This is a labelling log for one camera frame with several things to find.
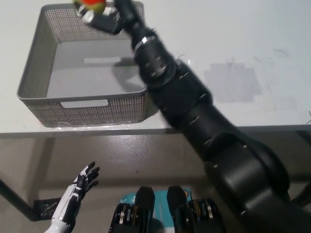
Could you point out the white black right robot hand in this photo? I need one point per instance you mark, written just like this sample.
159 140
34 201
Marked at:
104 21

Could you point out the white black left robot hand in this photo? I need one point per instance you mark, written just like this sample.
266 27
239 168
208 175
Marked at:
73 196

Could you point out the orange and yellow tennis ball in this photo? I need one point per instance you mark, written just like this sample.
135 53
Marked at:
93 3

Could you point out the black table foot plate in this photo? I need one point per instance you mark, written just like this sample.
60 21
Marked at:
46 208

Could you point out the grey perforated plastic basket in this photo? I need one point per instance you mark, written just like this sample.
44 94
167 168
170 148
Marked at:
97 72

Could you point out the black metal table leg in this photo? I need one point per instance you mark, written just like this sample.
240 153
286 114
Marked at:
302 196
14 199

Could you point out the black teal robot torso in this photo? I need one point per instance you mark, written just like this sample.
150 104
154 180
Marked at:
145 208

